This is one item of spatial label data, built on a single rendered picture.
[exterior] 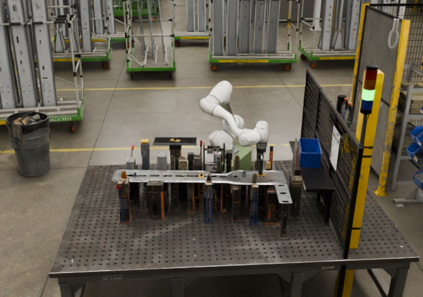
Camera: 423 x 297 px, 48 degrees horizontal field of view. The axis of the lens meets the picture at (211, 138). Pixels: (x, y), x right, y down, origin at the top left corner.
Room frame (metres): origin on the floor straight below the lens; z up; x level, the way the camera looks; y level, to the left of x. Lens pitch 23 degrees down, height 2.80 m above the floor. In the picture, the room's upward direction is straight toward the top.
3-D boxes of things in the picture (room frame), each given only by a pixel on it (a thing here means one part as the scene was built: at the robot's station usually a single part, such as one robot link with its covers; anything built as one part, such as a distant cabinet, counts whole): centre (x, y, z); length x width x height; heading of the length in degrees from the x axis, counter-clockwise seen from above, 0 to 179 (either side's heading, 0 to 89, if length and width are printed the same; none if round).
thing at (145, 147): (3.74, 0.57, 0.92); 0.08 x 0.08 x 0.44; 0
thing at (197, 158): (3.60, 0.11, 0.89); 0.13 x 0.11 x 0.38; 0
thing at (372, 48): (5.49, -1.93, 1.00); 1.34 x 0.14 x 2.00; 5
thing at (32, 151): (5.41, 2.22, 0.36); 0.54 x 0.50 x 0.73; 5
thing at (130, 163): (3.58, 0.67, 0.88); 0.11 x 0.10 x 0.36; 0
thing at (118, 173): (3.40, 0.10, 1.00); 1.38 x 0.22 x 0.02; 90
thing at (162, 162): (3.57, 0.41, 0.90); 0.13 x 0.10 x 0.41; 0
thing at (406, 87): (5.48, -2.34, 0.65); 1.00 x 0.50 x 1.30; 5
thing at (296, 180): (3.27, -0.66, 0.88); 0.08 x 0.08 x 0.36; 0
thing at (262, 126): (3.40, -0.38, 1.39); 0.13 x 0.11 x 0.16; 138
